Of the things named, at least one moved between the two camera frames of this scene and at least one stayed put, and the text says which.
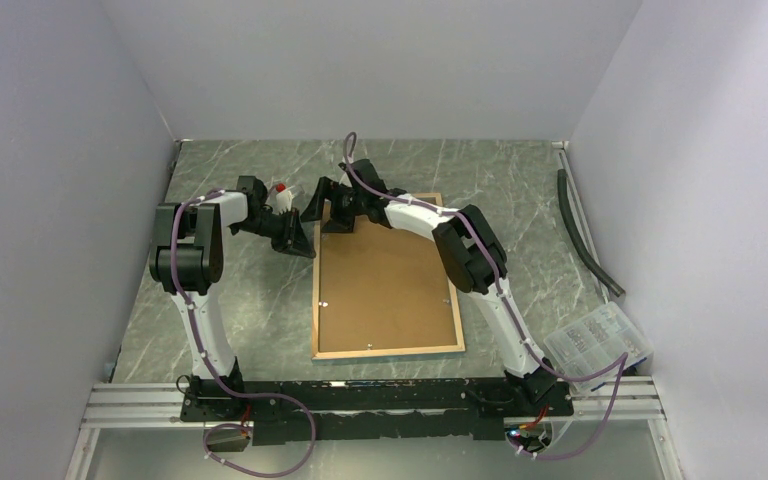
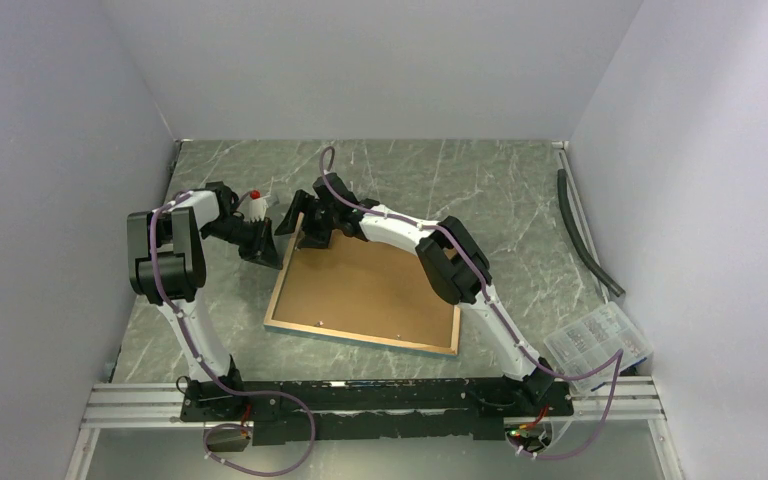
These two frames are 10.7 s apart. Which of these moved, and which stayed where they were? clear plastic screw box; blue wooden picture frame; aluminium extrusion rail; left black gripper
Moved: blue wooden picture frame; left black gripper
Stayed: aluminium extrusion rail; clear plastic screw box
